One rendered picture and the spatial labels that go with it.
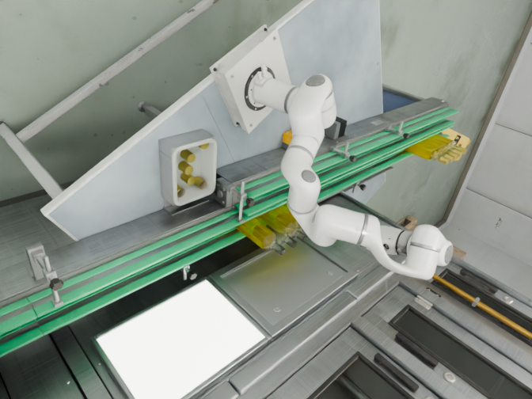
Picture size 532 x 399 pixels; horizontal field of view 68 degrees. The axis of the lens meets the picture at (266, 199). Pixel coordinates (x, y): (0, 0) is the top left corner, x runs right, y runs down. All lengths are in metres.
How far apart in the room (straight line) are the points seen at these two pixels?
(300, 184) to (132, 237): 0.61
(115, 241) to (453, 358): 1.16
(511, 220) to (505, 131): 1.48
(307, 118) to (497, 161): 6.39
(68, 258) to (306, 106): 0.83
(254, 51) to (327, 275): 0.85
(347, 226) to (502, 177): 6.47
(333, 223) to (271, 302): 0.48
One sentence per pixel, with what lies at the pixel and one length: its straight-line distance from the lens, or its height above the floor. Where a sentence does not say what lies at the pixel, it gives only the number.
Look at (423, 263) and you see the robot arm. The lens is 1.09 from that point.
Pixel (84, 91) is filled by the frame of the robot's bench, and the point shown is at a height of 0.20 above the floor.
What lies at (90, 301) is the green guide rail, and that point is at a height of 0.93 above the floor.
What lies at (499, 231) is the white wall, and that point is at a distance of 7.78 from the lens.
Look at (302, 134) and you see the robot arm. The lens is 1.16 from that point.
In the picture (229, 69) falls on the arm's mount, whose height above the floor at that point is 0.82.
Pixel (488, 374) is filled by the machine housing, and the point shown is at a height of 1.83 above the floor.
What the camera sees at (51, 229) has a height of 0.37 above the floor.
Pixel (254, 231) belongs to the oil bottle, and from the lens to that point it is 1.45.
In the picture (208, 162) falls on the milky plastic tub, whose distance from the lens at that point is 1.43.
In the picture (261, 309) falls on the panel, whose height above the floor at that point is 1.21.
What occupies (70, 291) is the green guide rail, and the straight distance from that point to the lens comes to 1.26.
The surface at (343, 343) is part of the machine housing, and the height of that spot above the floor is 1.46.
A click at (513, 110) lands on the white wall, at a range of 7.16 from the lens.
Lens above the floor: 1.82
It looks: 35 degrees down
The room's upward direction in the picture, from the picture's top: 124 degrees clockwise
